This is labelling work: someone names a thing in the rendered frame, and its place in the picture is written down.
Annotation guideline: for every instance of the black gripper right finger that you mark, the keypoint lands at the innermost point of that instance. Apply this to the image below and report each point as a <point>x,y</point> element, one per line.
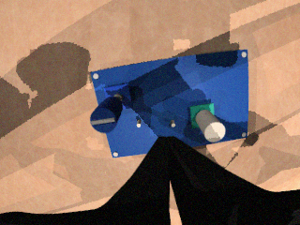
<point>208,195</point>

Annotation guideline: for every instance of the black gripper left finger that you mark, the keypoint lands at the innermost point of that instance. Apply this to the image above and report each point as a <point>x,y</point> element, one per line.
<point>143,200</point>

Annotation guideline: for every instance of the blue circuit board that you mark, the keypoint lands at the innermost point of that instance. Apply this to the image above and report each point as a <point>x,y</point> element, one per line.
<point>199,99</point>

